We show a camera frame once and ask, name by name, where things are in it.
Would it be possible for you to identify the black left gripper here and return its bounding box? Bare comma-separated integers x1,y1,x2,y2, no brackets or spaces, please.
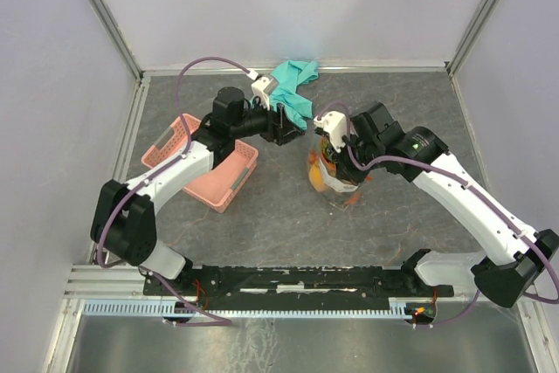
231,93,306,147

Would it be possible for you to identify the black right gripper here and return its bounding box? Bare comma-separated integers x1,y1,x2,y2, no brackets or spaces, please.
326,131,383,187

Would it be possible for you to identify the clear zip top bag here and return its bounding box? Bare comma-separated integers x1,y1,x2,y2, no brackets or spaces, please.
307,135,362,211

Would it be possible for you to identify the yellow orange peach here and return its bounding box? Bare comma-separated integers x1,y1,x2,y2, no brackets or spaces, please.
308,164,327,192

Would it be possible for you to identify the longan bunch with leaves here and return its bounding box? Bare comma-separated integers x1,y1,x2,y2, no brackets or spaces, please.
320,136,338,166

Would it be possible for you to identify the orange tangerine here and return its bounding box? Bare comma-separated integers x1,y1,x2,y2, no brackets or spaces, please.
344,192,361,206

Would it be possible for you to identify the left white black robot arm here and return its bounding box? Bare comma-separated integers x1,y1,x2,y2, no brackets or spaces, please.
90,87,305,294

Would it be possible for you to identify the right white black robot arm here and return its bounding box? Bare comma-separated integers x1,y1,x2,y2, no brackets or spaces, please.
314,102,558,307

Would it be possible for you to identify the teal cloth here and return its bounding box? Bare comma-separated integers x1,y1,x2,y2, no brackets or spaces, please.
270,60,319,130

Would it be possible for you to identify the pink plastic basket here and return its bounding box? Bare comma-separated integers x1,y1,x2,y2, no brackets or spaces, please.
141,117,259,213

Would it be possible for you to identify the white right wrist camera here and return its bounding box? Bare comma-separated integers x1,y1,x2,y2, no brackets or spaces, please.
314,111,350,153

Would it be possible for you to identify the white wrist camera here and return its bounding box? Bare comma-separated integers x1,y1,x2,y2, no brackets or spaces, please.
314,111,350,153
247,70,279,110

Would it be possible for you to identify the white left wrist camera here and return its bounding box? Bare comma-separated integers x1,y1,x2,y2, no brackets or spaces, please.
247,70,279,110

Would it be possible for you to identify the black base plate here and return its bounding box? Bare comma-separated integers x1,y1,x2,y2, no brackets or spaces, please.
170,266,454,312

